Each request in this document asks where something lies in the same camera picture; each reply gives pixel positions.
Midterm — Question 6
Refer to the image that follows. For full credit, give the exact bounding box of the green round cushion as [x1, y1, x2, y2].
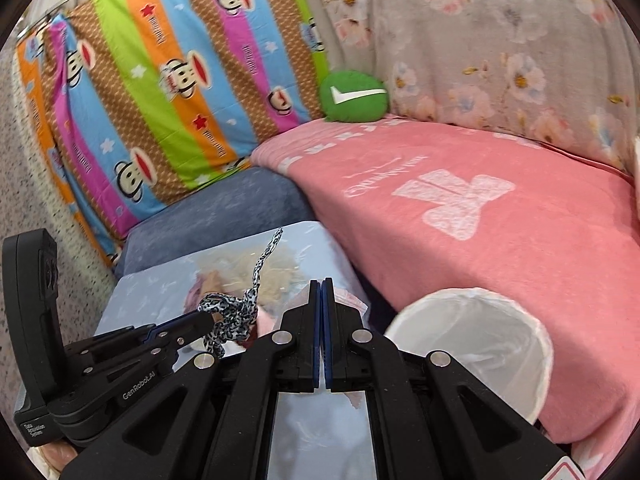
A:
[319, 71, 391, 124]

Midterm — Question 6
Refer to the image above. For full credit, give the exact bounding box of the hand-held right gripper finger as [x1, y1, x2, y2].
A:
[321, 277, 587, 480]
[60, 280, 321, 480]

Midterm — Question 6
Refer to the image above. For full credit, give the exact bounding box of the translucent plastic bag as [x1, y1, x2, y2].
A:
[200, 245, 311, 311]

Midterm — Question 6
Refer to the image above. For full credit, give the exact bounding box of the person's left hand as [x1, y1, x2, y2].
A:
[27, 442, 78, 476]

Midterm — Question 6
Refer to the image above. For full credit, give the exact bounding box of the blue-grey sofa cushion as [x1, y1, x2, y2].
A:
[114, 166, 317, 277]

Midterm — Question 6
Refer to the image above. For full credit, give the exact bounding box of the floral grey pillow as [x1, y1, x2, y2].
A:
[295, 0, 638, 176]

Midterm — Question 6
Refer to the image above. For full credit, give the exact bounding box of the pink printed blanket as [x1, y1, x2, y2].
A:
[250, 116, 640, 476]

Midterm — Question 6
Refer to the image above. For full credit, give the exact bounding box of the chrome metal rail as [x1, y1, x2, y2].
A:
[17, 0, 121, 41]

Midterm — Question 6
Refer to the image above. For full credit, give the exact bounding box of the leopard print fabric strip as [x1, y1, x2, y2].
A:
[197, 227, 284, 360]

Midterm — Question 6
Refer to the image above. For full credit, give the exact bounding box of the white round basket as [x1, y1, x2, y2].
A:
[384, 287, 555, 426]

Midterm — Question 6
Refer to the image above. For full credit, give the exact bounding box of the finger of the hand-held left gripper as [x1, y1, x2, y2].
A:
[64, 310, 217, 357]
[75, 337, 183, 378]

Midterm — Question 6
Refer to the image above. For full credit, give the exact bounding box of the light blue palm print cloth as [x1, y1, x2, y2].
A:
[15, 220, 373, 480]

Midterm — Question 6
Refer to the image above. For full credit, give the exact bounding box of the mauve drawstring bag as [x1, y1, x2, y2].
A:
[184, 272, 221, 312]

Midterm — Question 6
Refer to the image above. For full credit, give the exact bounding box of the colourful monkey print pillow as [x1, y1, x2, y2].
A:
[15, 0, 331, 268]

